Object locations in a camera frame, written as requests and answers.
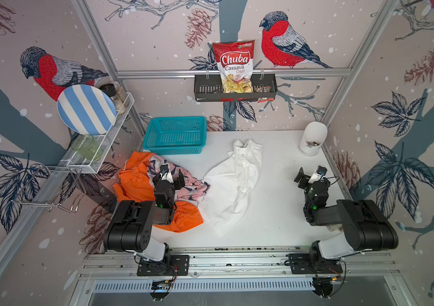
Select white shorts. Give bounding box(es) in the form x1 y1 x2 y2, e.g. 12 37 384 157
198 139 263 237

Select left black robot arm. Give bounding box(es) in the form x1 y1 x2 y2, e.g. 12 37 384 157
103 165 188 276

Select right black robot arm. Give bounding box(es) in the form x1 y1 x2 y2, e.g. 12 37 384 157
288 166 399 274

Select orange garment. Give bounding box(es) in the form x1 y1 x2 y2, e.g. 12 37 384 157
113 152 204 233

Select pink patterned garment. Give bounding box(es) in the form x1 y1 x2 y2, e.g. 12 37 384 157
147 154 210 207

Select teal plastic basket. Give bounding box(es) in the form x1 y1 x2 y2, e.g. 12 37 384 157
142 116 207 156

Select white ceramic holder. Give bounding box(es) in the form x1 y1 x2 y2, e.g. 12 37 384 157
298 122 328 156

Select green glass cup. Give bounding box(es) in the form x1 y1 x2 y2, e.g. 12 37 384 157
70 135 103 161

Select clear spice jar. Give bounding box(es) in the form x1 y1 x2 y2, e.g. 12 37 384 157
113 82 130 115

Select blue striped plate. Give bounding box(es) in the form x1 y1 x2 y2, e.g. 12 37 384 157
57 84 117 136

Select dark lid spice jar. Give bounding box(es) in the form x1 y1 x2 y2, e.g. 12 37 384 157
99 83 125 113

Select red Chuba chips bag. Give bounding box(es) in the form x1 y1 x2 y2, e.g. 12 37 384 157
213 40 255 94

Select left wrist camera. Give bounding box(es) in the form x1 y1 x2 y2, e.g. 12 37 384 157
159 164 173 184

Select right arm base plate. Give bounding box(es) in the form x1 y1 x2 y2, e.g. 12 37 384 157
284 253 343 275

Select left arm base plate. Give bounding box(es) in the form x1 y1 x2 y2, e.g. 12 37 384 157
137 255 190 277

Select white wire wall rack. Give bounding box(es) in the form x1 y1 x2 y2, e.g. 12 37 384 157
10 93 135 214

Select aluminium mounting rail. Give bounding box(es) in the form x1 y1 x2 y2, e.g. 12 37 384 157
80 246 401 280

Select black wall shelf basket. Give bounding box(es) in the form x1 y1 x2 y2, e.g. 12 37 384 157
194 74 278 102

